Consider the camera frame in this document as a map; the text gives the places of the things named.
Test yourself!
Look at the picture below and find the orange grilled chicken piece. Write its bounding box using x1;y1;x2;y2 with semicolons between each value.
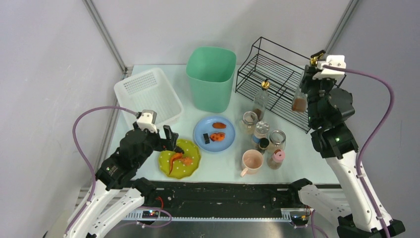
210;132;225;142

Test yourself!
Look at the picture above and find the black white sushi roll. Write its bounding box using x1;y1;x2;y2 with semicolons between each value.
203;133;210;144

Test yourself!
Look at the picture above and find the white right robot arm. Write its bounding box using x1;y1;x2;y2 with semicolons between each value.
289;64;406;238

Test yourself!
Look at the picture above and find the glass oil bottle gold cap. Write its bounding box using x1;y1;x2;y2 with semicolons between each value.
252;78;270;121

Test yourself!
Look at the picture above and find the green polka dot plate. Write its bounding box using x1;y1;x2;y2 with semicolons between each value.
158;139;201;179

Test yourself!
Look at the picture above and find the glass jar with light powder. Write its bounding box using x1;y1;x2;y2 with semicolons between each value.
239;111;258;135

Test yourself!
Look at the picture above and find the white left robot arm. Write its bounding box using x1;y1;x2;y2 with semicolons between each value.
64;125;179;238

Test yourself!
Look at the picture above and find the large glass jar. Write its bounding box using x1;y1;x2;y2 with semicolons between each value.
267;130;286;153

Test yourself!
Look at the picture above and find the blue plate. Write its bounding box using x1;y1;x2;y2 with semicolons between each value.
193;116;236;153

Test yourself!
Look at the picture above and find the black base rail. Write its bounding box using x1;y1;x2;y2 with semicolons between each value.
144;181;308;221

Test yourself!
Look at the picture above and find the green plastic bin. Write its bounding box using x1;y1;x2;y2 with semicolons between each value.
186;46;237;113

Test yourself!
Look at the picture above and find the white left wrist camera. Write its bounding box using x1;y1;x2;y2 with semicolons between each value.
135;110;158;133

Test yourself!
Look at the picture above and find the small orange chicken piece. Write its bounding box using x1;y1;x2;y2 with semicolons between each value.
212;122;227;129

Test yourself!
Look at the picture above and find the pink lid spice jar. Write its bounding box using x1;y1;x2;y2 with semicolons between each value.
267;149;286;170

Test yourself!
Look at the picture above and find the orange chicken wing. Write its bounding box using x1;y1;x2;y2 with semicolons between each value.
169;153;184;174

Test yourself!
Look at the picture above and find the black wire rack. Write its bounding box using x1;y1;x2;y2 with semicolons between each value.
235;36;310;133

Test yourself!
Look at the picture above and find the white perforated plastic basket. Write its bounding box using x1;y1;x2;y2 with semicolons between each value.
114;67;184;127

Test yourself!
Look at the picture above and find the orange fried nugget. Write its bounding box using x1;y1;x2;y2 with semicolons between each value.
181;157;193;166

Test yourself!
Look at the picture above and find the black sea cucumber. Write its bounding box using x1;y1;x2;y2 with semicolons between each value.
174;146;185;154

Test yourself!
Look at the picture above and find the spice shaker white lid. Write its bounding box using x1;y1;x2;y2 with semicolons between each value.
251;120;269;147

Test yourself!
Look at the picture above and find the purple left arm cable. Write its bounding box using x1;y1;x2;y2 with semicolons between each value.
64;106;139;234

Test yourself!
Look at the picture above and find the pink mug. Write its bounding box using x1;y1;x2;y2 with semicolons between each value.
240;150;264;177

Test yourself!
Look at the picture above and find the small black cap spice bottle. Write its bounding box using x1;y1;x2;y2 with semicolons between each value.
257;138;270;154

